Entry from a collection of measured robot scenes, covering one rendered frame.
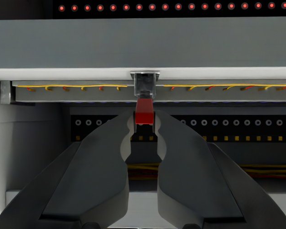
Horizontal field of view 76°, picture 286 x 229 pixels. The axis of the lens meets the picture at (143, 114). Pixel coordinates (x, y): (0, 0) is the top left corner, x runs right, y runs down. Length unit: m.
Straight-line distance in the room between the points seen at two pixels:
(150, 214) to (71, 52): 0.21
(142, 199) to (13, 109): 0.21
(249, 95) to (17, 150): 0.31
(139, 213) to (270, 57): 0.22
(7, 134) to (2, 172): 0.05
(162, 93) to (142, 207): 0.14
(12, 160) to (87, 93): 0.14
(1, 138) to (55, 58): 0.14
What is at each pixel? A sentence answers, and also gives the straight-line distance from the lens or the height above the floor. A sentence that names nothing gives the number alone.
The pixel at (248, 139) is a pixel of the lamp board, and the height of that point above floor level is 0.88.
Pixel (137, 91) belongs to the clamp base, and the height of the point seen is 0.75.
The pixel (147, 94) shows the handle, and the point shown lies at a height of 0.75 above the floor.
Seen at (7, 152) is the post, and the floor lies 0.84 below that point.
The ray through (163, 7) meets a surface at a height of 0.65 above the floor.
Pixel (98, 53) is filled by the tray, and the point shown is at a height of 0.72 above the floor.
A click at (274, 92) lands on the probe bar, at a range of 0.27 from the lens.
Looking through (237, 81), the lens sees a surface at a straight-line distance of 0.24.
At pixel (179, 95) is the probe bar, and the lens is 0.22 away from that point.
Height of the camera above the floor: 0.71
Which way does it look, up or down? 21 degrees up
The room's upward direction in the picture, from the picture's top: 179 degrees clockwise
